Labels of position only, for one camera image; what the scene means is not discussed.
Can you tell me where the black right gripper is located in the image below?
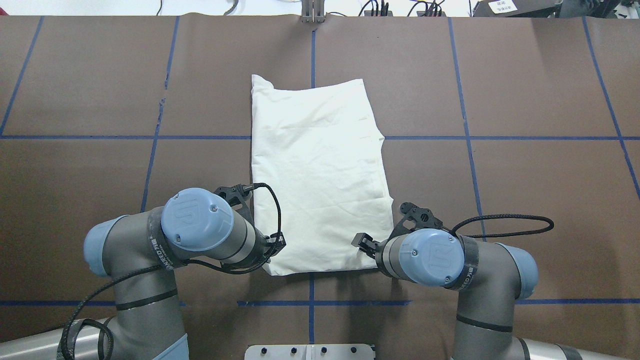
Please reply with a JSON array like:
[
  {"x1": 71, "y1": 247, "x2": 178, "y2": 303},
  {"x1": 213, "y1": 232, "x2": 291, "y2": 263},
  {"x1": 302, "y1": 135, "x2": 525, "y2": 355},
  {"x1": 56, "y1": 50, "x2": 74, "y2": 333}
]
[{"x1": 351, "y1": 232, "x2": 388, "y2": 265}]

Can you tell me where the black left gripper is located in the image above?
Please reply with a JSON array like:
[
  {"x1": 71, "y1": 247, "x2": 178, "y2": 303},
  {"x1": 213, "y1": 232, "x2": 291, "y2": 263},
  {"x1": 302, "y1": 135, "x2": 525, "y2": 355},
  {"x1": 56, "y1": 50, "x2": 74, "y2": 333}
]
[{"x1": 253, "y1": 230, "x2": 287, "y2": 265}]

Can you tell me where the cream long-sleeve cat shirt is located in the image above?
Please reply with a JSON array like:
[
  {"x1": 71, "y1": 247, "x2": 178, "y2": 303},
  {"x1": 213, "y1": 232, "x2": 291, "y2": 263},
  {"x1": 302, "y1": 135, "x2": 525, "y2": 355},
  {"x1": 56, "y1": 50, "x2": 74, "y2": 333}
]
[{"x1": 251, "y1": 74, "x2": 393, "y2": 277}]

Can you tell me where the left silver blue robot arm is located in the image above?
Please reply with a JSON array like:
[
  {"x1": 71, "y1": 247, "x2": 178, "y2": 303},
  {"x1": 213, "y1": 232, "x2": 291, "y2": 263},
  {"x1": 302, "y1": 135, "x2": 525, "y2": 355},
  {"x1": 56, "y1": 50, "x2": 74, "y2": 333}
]
[{"x1": 1, "y1": 182, "x2": 286, "y2": 360}]

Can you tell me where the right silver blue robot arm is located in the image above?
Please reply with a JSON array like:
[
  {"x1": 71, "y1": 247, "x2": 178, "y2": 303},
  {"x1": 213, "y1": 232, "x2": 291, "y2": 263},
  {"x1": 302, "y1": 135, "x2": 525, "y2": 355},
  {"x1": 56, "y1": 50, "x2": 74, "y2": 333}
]
[{"x1": 352, "y1": 228, "x2": 612, "y2": 360}]

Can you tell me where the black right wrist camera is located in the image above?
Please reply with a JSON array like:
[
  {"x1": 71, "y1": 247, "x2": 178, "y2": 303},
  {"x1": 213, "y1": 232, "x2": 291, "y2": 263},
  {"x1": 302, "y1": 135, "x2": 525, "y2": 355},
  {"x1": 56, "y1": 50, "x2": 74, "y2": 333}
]
[{"x1": 389, "y1": 202, "x2": 444, "y2": 239}]

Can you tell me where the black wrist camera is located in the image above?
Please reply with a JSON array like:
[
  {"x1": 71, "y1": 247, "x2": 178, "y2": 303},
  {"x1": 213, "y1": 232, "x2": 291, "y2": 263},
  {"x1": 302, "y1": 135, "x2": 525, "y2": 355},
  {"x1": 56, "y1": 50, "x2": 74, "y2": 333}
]
[
  {"x1": 389, "y1": 202, "x2": 444, "y2": 239},
  {"x1": 213, "y1": 184, "x2": 256, "y2": 225}
]

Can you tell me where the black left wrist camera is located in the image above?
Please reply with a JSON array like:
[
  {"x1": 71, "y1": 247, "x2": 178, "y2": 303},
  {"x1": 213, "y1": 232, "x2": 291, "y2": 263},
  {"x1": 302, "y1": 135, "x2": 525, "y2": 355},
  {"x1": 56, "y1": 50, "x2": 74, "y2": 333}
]
[{"x1": 213, "y1": 184, "x2": 256, "y2": 225}]

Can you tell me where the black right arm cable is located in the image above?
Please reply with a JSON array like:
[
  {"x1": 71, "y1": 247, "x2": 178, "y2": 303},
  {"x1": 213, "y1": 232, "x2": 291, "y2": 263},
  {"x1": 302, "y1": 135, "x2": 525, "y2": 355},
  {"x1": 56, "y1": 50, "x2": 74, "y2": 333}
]
[{"x1": 450, "y1": 214, "x2": 555, "y2": 239}]

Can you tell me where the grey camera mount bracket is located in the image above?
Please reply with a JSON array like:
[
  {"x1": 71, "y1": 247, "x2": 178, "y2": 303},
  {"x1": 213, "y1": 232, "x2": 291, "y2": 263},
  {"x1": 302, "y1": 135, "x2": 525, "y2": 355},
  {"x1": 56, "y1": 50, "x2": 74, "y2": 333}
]
[{"x1": 301, "y1": 0, "x2": 326, "y2": 24}]

